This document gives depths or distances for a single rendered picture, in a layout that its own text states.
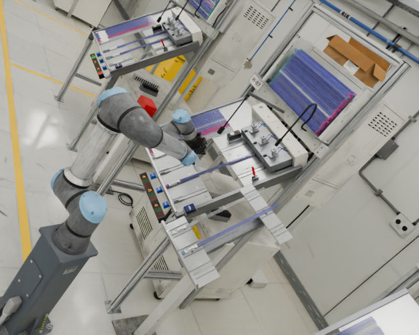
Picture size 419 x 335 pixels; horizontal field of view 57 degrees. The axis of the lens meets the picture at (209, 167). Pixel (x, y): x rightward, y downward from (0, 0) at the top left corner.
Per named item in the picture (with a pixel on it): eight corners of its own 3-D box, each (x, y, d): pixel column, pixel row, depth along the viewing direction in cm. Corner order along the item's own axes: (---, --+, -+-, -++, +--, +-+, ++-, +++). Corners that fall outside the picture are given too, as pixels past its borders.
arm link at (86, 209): (76, 238, 149) (93, 214, 144) (58, 213, 153) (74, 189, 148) (100, 232, 159) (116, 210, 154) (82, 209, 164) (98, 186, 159)
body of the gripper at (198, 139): (206, 155, 194) (199, 140, 184) (189, 157, 196) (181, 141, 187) (207, 143, 198) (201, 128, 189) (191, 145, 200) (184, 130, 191)
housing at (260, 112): (292, 175, 210) (294, 157, 200) (251, 123, 242) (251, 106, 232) (306, 170, 212) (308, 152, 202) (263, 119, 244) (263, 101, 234)
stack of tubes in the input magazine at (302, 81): (316, 134, 197) (354, 92, 187) (267, 84, 230) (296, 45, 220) (328, 141, 205) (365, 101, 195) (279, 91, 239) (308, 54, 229)
